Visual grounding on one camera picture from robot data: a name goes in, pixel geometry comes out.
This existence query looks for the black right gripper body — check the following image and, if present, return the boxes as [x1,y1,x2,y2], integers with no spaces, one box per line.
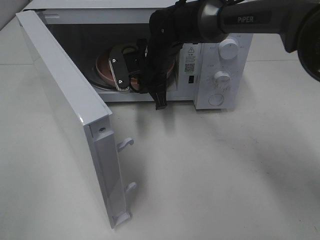
[139,35,183,94]

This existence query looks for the white timer knob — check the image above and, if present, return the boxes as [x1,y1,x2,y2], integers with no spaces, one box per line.
[213,71,231,88]

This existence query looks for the round door release button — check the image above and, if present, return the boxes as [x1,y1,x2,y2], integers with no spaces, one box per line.
[208,93,224,106]

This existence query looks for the glass turntable tray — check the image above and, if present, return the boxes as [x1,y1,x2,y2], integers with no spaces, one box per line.
[87,67,117,91]

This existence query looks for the white microwave oven body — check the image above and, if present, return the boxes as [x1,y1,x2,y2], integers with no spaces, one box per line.
[17,0,253,110]

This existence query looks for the pink round plate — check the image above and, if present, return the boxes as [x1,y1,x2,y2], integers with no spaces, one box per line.
[95,49,175,90]

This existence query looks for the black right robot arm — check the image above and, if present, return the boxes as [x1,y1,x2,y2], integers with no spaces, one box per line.
[140,0,320,110]

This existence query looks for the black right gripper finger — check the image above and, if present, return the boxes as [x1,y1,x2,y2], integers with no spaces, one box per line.
[149,91,167,110]

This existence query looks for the white upper power knob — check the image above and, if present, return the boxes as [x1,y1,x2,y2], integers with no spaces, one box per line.
[218,37,239,60]

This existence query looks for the white microwave door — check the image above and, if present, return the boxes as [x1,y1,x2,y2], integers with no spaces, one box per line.
[16,10,136,228]

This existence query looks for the white warning label sticker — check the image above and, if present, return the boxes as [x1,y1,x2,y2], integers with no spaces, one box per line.
[183,43,201,75]

